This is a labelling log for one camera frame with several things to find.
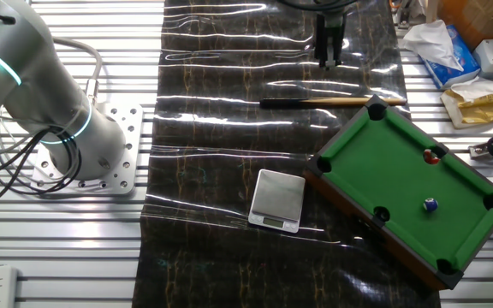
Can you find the brown cardboard box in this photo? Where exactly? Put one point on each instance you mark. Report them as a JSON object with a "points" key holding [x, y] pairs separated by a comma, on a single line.
{"points": [[477, 17]]}

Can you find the wooden pool cue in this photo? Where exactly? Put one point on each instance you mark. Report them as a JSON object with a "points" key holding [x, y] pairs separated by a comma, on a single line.
{"points": [[336, 102]]}

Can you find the mini green pool table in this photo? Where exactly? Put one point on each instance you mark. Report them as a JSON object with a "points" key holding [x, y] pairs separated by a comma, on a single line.
{"points": [[400, 192]]}

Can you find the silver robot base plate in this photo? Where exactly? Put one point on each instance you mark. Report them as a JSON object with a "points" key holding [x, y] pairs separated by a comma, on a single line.
{"points": [[122, 171]]}

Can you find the silver digital scale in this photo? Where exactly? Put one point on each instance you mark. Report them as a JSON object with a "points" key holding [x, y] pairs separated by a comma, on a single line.
{"points": [[277, 197]]}

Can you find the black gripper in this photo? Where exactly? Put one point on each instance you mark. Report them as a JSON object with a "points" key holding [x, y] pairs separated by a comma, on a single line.
{"points": [[330, 27]]}

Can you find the yellow paper bag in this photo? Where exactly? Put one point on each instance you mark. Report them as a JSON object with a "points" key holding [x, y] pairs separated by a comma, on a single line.
{"points": [[473, 107]]}

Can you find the blue striped pool ball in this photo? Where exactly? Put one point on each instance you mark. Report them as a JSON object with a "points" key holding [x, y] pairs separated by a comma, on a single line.
{"points": [[430, 205]]}

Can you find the black marble pattern mat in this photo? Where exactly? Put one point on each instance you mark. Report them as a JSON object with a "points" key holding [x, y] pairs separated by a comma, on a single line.
{"points": [[229, 171]]}

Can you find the blue tissue pack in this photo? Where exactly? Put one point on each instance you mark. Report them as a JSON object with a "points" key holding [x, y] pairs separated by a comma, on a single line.
{"points": [[452, 60]]}

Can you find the red and yellow pool ball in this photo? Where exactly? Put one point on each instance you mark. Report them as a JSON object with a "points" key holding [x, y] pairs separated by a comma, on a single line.
{"points": [[431, 156]]}

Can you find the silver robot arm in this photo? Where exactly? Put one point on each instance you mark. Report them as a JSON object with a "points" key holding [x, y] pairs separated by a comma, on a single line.
{"points": [[37, 94]]}

